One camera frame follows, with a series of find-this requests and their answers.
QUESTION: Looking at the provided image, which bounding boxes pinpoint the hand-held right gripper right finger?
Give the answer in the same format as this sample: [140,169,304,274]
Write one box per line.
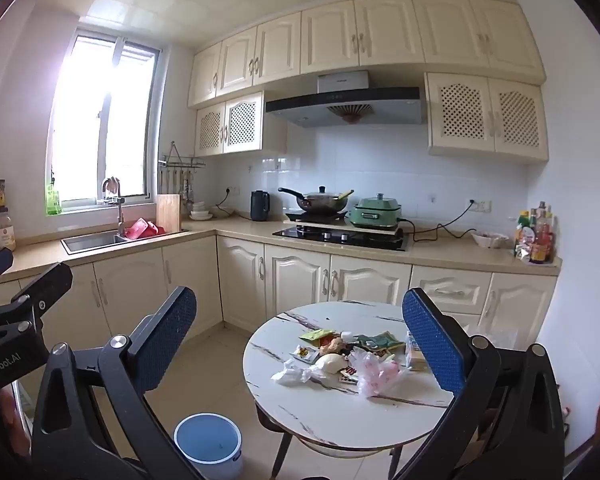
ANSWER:
[390,287,566,480]

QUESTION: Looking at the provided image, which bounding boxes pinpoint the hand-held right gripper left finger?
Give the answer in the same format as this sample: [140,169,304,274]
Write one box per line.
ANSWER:
[30,286,216,480]

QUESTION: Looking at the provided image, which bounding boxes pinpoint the blue plastic bin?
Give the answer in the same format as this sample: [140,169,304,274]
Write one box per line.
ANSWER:
[173,412,243,480]

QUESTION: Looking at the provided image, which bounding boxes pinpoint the clear oil bottle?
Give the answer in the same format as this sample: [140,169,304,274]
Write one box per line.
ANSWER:
[0,179,17,252]

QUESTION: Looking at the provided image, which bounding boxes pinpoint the green yellow-edged seasoning packet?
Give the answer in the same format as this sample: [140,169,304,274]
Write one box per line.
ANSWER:
[357,331,406,356]

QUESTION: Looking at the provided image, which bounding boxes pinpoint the steel sink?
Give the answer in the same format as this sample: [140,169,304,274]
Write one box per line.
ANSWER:
[61,230,190,255]

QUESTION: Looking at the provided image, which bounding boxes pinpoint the pink white plastic bag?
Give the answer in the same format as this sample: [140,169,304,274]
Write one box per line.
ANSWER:
[347,347,411,398]

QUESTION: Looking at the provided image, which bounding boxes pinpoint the green dish soap bottle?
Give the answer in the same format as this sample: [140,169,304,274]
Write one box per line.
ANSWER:
[45,182,62,216]

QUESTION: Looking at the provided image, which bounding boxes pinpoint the metal faucet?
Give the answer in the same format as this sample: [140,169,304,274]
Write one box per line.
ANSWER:
[101,177,127,237]

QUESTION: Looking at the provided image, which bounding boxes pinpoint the red plastic basin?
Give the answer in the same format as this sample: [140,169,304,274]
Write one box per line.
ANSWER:
[125,217,167,241]

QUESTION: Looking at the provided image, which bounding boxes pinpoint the pale potato piece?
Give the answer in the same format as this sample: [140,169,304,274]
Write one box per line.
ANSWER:
[312,353,345,375]

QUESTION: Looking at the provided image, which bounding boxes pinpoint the wooden cutting board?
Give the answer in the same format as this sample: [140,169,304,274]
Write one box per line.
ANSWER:
[156,193,183,233]

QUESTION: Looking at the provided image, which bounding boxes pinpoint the yellow green small packet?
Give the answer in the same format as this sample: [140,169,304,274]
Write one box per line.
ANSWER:
[300,328,337,345]

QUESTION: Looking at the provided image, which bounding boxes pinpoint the white crumpled tissue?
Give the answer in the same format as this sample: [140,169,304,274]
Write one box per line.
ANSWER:
[271,360,326,387]

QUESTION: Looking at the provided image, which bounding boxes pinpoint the white bowl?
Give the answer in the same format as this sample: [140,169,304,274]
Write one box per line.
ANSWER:
[471,230,509,249]

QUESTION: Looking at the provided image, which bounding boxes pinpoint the cream lower cabinets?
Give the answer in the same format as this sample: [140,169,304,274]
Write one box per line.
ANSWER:
[0,227,563,341]

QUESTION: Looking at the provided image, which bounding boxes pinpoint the cream cabinets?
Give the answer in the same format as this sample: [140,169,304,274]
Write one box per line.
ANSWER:
[0,227,563,341]
[186,0,547,108]

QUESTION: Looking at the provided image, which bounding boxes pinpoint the round white marble table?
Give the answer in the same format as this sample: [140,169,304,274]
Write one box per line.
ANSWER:
[242,301,463,480]

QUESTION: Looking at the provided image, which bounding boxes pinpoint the black gas stove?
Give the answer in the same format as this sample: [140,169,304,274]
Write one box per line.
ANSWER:
[272,226,411,252]

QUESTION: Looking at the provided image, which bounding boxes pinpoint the green electric cooker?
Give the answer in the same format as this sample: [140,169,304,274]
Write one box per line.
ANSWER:
[347,192,415,231]

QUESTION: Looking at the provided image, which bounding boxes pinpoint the black electric kettle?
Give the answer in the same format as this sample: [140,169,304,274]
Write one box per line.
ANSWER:
[250,190,271,222]

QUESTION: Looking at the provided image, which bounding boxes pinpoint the cluster of condiment bottles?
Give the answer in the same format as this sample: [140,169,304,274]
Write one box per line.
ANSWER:
[514,201,556,265]

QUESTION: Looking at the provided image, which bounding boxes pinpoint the hanging utensil rack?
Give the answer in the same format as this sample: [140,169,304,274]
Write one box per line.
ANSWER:
[158,142,206,196]

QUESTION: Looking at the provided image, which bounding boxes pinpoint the kitchen window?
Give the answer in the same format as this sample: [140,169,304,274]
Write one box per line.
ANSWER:
[45,27,162,213]

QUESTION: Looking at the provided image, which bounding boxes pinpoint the black wok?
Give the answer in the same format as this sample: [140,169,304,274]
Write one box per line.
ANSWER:
[278,186,355,213]

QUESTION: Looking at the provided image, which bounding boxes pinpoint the cream lattice door cabinet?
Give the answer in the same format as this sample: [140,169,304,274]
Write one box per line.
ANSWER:
[425,72,550,162]
[194,91,287,157]

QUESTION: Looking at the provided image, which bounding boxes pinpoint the range hood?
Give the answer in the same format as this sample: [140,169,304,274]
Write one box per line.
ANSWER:
[265,71,427,128]

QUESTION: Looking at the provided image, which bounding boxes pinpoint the cream upper cabinets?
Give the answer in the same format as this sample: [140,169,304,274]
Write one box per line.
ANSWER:
[186,0,547,108]

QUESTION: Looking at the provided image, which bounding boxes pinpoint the black power cable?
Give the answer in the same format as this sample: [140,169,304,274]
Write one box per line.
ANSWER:
[400,202,476,243]

